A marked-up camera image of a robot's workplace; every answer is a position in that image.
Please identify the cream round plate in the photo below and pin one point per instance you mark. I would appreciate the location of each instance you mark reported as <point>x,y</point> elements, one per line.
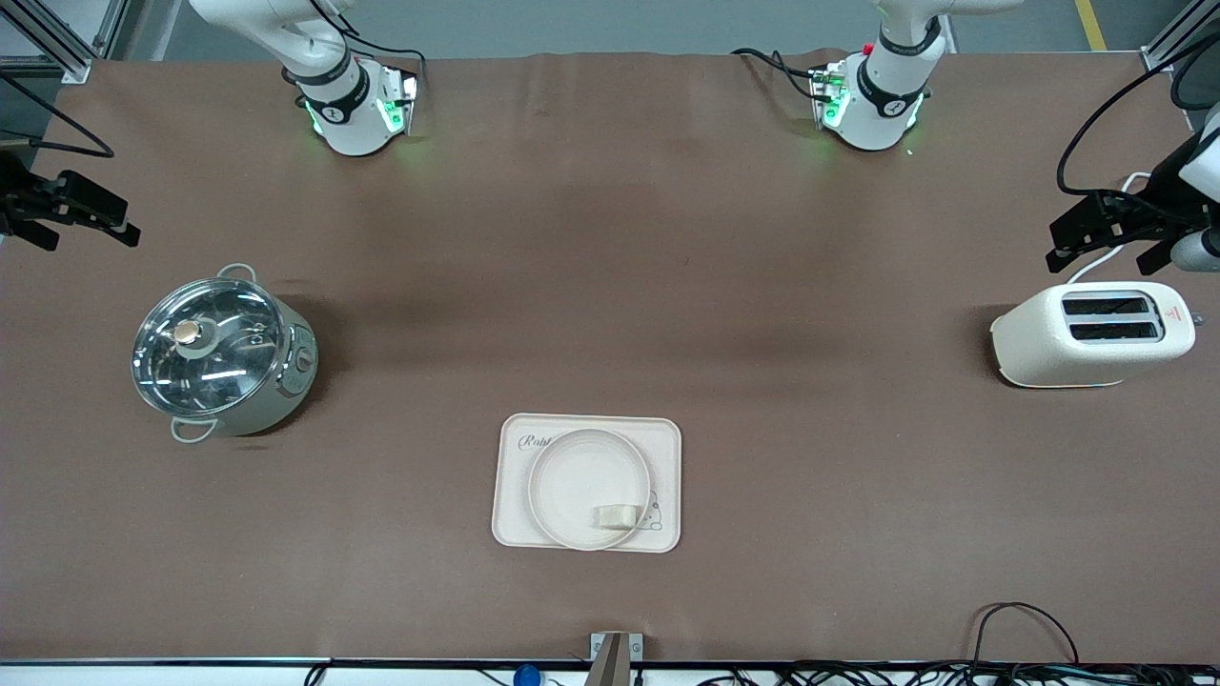
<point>581,476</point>

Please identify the cream two-slot toaster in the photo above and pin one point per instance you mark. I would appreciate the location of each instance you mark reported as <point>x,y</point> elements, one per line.
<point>1039,343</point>

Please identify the small pale bun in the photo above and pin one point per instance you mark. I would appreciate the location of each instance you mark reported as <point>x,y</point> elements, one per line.
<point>617,516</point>

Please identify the steel pot with glass lid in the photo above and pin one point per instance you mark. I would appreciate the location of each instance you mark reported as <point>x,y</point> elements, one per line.
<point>276,391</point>

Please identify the blue round cap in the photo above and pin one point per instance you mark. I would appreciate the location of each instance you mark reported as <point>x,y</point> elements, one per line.
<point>526,676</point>

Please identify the glass pot lid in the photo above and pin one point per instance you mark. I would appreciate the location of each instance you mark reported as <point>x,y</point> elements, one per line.
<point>205,348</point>

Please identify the brown table mat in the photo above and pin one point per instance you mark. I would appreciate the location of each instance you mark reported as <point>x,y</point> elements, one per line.
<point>762,286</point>

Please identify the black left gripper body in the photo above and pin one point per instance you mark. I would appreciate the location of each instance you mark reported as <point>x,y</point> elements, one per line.
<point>1159,204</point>

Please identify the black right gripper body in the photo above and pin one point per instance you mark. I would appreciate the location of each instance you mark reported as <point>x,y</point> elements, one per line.
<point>11,201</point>

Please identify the grey arm base connector plate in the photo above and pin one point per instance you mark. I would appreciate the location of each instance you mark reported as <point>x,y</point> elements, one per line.
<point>827,95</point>
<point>402,95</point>

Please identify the cream rabbit print tray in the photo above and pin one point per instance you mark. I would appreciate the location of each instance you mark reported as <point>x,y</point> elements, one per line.
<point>667,448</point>

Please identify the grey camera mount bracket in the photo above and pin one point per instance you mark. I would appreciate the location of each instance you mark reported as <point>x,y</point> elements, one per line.
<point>615,653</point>

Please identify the aluminium frame profile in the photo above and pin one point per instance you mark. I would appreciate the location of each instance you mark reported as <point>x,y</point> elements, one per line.
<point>1172,43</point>
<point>57,48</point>

